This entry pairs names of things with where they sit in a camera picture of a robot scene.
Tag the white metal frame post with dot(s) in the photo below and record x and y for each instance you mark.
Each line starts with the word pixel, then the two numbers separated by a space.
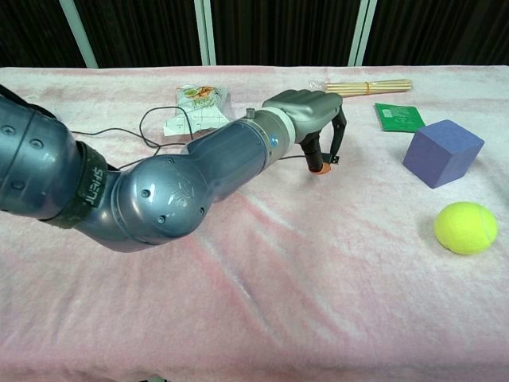
pixel 206 32
pixel 362 32
pixel 79 33

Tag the black pleated curtain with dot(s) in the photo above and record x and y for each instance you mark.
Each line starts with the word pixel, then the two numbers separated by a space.
pixel 278 28

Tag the wooden stick bundle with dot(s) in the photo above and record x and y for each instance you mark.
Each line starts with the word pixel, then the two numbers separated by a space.
pixel 378 86

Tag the white snack packet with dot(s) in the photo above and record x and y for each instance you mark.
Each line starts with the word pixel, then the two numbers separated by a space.
pixel 199 107

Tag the pink fuzzy table cloth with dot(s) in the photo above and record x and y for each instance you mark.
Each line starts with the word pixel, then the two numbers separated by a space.
pixel 278 278

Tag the green flat packet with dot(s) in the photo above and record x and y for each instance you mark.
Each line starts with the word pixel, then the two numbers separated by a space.
pixel 397 117

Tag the yellow tennis ball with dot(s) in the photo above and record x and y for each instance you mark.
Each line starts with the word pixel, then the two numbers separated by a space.
pixel 465 227

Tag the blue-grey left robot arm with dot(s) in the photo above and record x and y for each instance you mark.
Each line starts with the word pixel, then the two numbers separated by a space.
pixel 159 199

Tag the purple foam cube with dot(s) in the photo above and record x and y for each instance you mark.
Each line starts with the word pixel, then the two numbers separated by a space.
pixel 441 155

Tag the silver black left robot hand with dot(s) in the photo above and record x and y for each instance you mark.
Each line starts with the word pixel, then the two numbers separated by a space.
pixel 310 109

